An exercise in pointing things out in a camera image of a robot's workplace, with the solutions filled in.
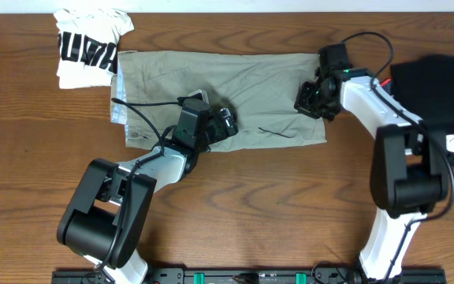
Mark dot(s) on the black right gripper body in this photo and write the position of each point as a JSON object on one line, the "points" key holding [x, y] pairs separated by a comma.
{"points": [[329, 106]]}

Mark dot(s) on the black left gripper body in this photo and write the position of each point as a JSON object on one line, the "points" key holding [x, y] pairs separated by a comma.
{"points": [[214, 128]]}

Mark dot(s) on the olive green shorts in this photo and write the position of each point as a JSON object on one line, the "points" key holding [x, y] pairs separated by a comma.
{"points": [[260, 90]]}

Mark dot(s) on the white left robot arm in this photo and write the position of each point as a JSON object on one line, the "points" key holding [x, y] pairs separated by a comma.
{"points": [[105, 217]]}

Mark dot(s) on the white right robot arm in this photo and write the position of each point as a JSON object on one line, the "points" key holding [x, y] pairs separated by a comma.
{"points": [[411, 178]]}

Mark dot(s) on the black garment pile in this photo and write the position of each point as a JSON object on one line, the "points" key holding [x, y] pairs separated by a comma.
{"points": [[425, 87]]}

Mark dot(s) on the folded white Puma t-shirt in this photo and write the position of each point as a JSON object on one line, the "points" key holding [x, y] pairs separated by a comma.
{"points": [[87, 45]]}

